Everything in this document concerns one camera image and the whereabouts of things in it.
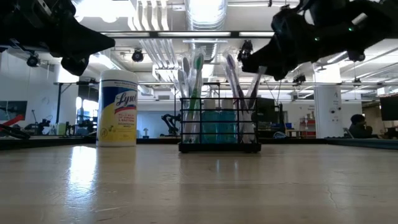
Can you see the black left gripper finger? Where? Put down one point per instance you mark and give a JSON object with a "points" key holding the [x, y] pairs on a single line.
{"points": [[87, 42]]}

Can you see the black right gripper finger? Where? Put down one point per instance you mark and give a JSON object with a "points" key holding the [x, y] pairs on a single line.
{"points": [[273, 59]]}

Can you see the teal toothbrush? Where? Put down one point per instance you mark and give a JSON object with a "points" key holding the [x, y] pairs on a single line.
{"points": [[198, 65]]}

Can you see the teal mouthwash bottle white cap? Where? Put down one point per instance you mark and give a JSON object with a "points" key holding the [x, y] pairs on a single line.
{"points": [[211, 127], [228, 127]]}

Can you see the black background robot arm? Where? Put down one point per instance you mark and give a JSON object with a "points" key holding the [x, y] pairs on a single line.
{"points": [[171, 124]]}

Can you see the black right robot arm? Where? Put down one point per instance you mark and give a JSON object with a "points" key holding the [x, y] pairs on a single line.
{"points": [[379, 21]]}

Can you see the white square pillar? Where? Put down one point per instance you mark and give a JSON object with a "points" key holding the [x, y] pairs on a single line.
{"points": [[328, 109]]}

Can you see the Lysol wipes canister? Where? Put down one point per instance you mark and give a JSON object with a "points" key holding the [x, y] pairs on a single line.
{"points": [[118, 109]]}

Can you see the red storage shelf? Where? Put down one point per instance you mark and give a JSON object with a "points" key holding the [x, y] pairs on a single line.
{"points": [[308, 127]]}

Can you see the person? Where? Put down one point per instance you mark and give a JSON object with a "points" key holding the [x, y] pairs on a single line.
{"points": [[360, 127]]}

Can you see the black overhead camera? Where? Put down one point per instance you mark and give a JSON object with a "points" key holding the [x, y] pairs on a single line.
{"points": [[245, 49]]}

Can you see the black ceiling camera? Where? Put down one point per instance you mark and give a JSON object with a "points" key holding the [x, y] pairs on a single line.
{"points": [[299, 79], [357, 57], [32, 60], [137, 55]]}

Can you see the silver ceiling air duct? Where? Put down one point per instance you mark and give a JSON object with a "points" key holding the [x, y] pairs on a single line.
{"points": [[206, 18]]}

